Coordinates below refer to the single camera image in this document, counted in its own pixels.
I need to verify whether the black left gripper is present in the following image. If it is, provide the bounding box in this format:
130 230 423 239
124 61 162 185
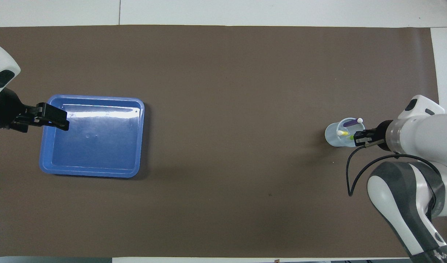
0 88 70 133

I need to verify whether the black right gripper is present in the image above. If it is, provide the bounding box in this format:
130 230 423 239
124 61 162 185
355 121 393 151

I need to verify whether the translucent plastic cup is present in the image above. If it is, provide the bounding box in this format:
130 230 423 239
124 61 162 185
324 118 366 148

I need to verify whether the blue plastic tray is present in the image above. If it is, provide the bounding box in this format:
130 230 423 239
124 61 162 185
39 95 145 179

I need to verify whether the brown table mat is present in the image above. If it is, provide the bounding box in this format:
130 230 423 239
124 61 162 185
0 25 447 258

